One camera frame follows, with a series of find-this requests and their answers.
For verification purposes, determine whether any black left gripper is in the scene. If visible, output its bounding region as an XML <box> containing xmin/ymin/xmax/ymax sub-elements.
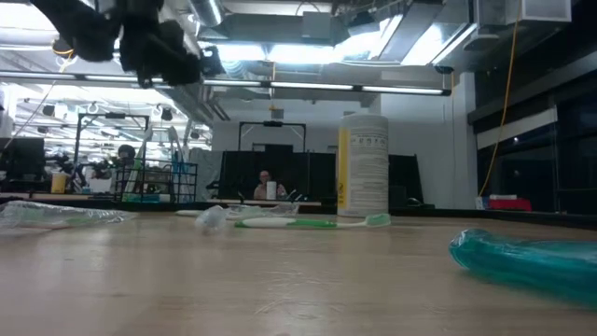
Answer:
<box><xmin>118</xmin><ymin>13</ymin><xmax>226</xmax><ymax>88</ymax></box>

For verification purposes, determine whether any teal toothbrush case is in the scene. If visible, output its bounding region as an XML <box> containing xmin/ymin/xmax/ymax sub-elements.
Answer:
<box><xmin>449</xmin><ymin>227</ymin><xmax>597</xmax><ymax>307</ymax></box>

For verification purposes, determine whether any grey ceiling box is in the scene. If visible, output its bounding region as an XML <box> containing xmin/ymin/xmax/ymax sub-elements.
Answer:
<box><xmin>300</xmin><ymin>11</ymin><xmax>333</xmax><ymax>41</ymax></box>

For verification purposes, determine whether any grey cloth cover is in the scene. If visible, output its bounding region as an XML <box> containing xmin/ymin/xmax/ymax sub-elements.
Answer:
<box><xmin>188</xmin><ymin>147</ymin><xmax>223</xmax><ymax>203</ymax></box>

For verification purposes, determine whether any person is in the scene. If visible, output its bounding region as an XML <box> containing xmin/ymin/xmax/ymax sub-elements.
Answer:
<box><xmin>253</xmin><ymin>170</ymin><xmax>288</xmax><ymax>201</ymax></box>
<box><xmin>100</xmin><ymin>144</ymin><xmax>139</xmax><ymax>193</ymax></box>

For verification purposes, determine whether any black partition screen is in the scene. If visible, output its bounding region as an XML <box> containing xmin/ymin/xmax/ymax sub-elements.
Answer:
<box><xmin>218</xmin><ymin>149</ymin><xmax>337</xmax><ymax>202</ymax></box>

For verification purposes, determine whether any clear plastic wrapper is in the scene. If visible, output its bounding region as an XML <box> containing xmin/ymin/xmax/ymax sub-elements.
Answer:
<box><xmin>228</xmin><ymin>203</ymin><xmax>300</xmax><ymax>219</ymax></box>

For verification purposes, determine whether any white wipes canister yellow label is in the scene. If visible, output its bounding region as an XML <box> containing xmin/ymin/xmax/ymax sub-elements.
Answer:
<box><xmin>338</xmin><ymin>113</ymin><xmax>391</xmax><ymax>218</ymax></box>

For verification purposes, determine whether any long linear light fixture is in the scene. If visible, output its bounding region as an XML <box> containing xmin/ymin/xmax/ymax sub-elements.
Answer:
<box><xmin>0</xmin><ymin>69</ymin><xmax>452</xmax><ymax>97</ymax></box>

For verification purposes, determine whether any black monitor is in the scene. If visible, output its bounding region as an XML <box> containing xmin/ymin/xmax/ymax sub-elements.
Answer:
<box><xmin>0</xmin><ymin>136</ymin><xmax>47</xmax><ymax>181</ymax></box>

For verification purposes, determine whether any black panel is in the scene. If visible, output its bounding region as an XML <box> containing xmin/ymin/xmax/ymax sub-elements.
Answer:
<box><xmin>389</xmin><ymin>153</ymin><xmax>423</xmax><ymax>209</ymax></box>

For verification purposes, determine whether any black table edge strip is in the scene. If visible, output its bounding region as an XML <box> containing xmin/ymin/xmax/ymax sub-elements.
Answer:
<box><xmin>0</xmin><ymin>198</ymin><xmax>597</xmax><ymax>231</ymax></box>

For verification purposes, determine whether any red plastic bin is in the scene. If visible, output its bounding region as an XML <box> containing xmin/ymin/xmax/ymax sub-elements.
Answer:
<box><xmin>482</xmin><ymin>193</ymin><xmax>533</xmax><ymax>211</ymax></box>

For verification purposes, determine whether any white ceiling vent unit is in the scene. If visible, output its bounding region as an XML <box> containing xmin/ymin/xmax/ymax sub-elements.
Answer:
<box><xmin>506</xmin><ymin>0</ymin><xmax>573</xmax><ymax>24</ymax></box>

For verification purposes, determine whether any silver round air duct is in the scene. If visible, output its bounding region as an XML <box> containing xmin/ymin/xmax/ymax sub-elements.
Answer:
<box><xmin>188</xmin><ymin>0</ymin><xmax>225</xmax><ymax>28</ymax></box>

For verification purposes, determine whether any black metal rig frame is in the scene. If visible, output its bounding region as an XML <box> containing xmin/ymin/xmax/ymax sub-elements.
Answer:
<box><xmin>72</xmin><ymin>111</ymin><xmax>151</xmax><ymax>188</ymax></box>
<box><xmin>237</xmin><ymin>119</ymin><xmax>308</xmax><ymax>153</ymax></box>

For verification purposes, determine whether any black wire rack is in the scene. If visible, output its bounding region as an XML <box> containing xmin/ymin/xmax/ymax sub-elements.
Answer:
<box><xmin>114</xmin><ymin>160</ymin><xmax>198</xmax><ymax>203</ymax></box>

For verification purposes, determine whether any yellow hanging cable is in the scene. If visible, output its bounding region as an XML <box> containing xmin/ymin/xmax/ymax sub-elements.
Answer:
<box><xmin>478</xmin><ymin>0</ymin><xmax>522</xmax><ymax>197</ymax></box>

